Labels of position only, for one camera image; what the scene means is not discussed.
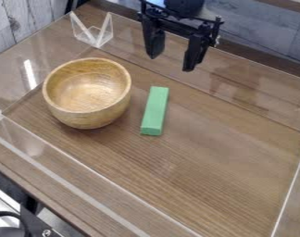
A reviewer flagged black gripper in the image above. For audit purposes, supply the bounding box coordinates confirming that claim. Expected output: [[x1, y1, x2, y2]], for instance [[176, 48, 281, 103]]
[[140, 0, 225, 72]]

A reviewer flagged green rectangular block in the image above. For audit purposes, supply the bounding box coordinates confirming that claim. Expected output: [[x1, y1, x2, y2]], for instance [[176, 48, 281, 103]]
[[141, 86, 171, 136]]

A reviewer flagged wooden bowl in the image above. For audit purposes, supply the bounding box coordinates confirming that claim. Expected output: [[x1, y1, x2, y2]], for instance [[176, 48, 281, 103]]
[[42, 57, 132, 130]]

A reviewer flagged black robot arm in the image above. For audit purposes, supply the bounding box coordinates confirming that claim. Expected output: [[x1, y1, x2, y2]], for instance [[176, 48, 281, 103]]
[[138, 0, 225, 72]]

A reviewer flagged clear acrylic corner bracket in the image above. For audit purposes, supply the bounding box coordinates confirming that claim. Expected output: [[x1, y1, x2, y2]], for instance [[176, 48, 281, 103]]
[[70, 12, 113, 48]]

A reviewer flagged black metal table frame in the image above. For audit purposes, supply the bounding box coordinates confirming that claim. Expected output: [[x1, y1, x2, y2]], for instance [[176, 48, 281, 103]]
[[0, 173, 62, 237]]

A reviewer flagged black cable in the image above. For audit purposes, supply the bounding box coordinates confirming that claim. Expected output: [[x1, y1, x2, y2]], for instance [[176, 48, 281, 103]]
[[0, 210, 24, 222]]

